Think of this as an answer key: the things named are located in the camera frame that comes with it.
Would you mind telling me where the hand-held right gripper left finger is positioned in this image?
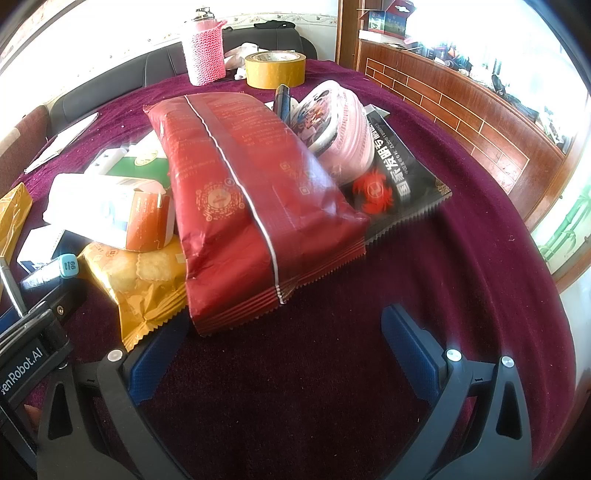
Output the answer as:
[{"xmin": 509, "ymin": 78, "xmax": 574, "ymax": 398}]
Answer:
[{"xmin": 36, "ymin": 311, "xmax": 204, "ymax": 480}]

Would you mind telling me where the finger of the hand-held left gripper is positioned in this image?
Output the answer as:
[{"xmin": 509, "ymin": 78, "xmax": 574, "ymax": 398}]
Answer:
[{"xmin": 28, "ymin": 281, "xmax": 86, "ymax": 324}]

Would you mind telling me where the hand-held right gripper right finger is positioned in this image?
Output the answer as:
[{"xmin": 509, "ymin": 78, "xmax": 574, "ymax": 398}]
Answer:
[{"xmin": 381, "ymin": 304, "xmax": 534, "ymax": 480}]

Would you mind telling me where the black marker teal cap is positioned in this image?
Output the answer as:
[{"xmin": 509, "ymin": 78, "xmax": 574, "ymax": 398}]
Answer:
[{"xmin": 21, "ymin": 253, "xmax": 79, "ymax": 291}]

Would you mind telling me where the small white blue box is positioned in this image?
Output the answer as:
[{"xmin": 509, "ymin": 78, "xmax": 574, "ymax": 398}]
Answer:
[{"xmin": 16, "ymin": 226, "xmax": 70, "ymax": 273}]

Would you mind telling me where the yellow cracker packet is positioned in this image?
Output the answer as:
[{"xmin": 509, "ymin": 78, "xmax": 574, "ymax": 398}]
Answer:
[{"xmin": 76, "ymin": 235, "xmax": 190, "ymax": 354}]

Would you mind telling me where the white orange toothpaste box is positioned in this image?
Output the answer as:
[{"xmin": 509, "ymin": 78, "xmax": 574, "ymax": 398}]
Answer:
[{"xmin": 44, "ymin": 173, "xmax": 176, "ymax": 252}]

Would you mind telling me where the green and white box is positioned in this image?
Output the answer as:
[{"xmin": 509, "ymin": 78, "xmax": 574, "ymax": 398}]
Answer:
[{"xmin": 108, "ymin": 143, "xmax": 171, "ymax": 185}]

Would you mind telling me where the red snack bag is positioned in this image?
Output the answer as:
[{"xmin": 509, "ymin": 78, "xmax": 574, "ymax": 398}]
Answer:
[{"xmin": 142, "ymin": 91, "xmax": 370, "ymax": 337}]

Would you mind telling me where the black marker orange cap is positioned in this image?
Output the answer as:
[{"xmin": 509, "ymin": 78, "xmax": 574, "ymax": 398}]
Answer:
[{"xmin": 272, "ymin": 84, "xmax": 293, "ymax": 121}]

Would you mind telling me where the maroon blanket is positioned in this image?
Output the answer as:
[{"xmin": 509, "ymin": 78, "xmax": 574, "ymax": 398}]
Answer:
[{"xmin": 0, "ymin": 58, "xmax": 561, "ymax": 480}]

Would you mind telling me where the white paper sheet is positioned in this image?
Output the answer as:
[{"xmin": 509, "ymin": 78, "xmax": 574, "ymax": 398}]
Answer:
[{"xmin": 23, "ymin": 112, "xmax": 100, "ymax": 175}]

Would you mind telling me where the black snack bag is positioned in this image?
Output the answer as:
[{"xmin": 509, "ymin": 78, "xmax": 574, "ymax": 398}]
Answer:
[{"xmin": 344, "ymin": 104, "xmax": 452, "ymax": 245}]

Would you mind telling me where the pink cartoon plastic packet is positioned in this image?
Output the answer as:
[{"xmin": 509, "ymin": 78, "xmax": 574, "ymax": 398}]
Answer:
[{"xmin": 288, "ymin": 79, "xmax": 377, "ymax": 185}]

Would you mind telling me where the wooden cabinet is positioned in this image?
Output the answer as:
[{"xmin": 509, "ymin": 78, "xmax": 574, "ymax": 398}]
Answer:
[{"xmin": 337, "ymin": 0, "xmax": 587, "ymax": 232}]

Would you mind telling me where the black leather sofa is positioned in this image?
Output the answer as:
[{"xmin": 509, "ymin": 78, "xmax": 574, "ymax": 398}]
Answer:
[{"xmin": 48, "ymin": 23, "xmax": 319, "ymax": 134}]

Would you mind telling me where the bottle in pink knitted sleeve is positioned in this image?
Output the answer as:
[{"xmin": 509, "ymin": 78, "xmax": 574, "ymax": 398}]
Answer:
[{"xmin": 181, "ymin": 7, "xmax": 228, "ymax": 87}]

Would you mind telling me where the white crumpled tissue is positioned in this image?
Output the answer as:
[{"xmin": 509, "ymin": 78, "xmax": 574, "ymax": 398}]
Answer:
[{"xmin": 224, "ymin": 42, "xmax": 259, "ymax": 80}]

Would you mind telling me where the yellow tape roll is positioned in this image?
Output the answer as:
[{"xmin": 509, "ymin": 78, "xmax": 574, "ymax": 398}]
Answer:
[{"xmin": 245, "ymin": 50, "xmax": 306, "ymax": 89}]

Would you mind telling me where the blue printed carton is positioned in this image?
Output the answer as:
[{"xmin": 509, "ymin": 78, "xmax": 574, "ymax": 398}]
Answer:
[{"xmin": 360, "ymin": 0, "xmax": 416, "ymax": 40}]

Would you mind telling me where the green bamboo wall print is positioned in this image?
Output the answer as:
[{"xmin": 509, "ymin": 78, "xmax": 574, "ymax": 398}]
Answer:
[{"xmin": 538, "ymin": 191, "xmax": 591, "ymax": 268}]

